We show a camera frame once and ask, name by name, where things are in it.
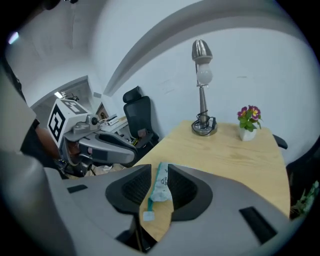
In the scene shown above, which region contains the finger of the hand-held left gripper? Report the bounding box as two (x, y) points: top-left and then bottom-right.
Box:
(97, 132), (138, 150)
(78, 139), (138, 166)

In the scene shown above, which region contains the black lamp cable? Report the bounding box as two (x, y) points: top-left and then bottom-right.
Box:
(191, 112), (217, 137)

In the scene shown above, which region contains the silver desk lamp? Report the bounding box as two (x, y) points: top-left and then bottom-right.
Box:
(190, 39), (219, 137)

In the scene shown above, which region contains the green leafy plant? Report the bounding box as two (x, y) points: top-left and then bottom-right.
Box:
(290, 180), (320, 216)

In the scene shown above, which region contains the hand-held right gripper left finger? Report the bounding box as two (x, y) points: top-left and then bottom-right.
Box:
(43, 163), (153, 256)

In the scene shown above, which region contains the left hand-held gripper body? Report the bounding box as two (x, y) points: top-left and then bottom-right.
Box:
(46, 98), (103, 175)

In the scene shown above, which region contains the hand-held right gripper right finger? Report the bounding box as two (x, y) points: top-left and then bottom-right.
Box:
(156, 163), (305, 256)

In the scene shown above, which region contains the person's left forearm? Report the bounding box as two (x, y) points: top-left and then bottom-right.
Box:
(36, 124), (61, 162)

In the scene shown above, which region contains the white desk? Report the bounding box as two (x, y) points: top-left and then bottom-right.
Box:
(99, 113), (131, 141)

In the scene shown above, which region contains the black mesh office chair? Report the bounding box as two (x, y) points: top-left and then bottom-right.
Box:
(122, 85), (161, 151)

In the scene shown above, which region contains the light blue patterned pouch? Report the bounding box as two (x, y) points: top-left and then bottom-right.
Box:
(143, 161), (174, 222)

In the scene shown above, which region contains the potted purple flower plant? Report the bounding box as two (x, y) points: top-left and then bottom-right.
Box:
(236, 104), (263, 142)

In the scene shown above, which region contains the person's black shirt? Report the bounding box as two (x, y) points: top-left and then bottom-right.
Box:
(19, 118), (41, 162)

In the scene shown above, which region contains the black chair with armrest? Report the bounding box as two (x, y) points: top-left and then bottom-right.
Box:
(271, 134), (320, 216)

